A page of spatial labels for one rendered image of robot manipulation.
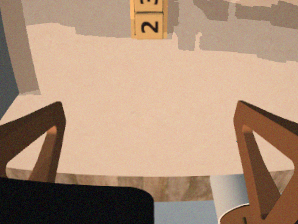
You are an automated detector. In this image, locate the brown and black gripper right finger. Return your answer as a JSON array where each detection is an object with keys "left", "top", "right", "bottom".
[{"left": 233, "top": 100, "right": 298, "bottom": 224}]

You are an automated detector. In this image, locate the tan number cube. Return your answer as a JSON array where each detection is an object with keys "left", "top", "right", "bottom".
[
  {"left": 134, "top": 0, "right": 164, "bottom": 12},
  {"left": 135, "top": 12, "right": 164, "bottom": 40}
]

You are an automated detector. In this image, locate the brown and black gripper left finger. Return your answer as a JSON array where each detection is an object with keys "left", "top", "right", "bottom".
[{"left": 0, "top": 101, "right": 66, "bottom": 183}]

